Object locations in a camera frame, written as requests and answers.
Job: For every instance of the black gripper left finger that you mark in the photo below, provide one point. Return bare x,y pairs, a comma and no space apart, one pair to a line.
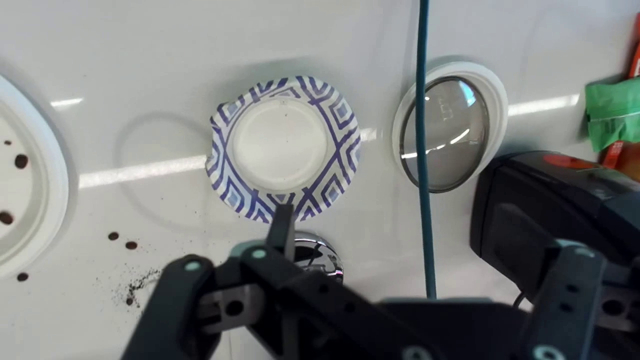
200,310

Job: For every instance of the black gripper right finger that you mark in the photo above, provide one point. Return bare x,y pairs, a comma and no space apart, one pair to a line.
566,297

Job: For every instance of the coffee filter with grounds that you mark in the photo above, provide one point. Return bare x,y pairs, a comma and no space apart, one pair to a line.
282,143

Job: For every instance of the black coffee grinder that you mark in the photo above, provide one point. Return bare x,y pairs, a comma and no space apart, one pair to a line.
533,183

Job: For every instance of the white paper plate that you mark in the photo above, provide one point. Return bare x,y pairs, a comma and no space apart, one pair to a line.
26,172

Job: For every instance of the chrome jar lid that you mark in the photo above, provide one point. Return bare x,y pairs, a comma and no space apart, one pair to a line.
320,257

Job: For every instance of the green crumpled packet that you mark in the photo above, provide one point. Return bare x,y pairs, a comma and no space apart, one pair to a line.
613,113

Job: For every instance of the white round grinder lid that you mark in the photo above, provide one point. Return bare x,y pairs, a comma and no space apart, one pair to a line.
461,126

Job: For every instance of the orange red sachet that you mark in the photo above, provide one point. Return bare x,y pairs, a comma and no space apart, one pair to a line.
633,62

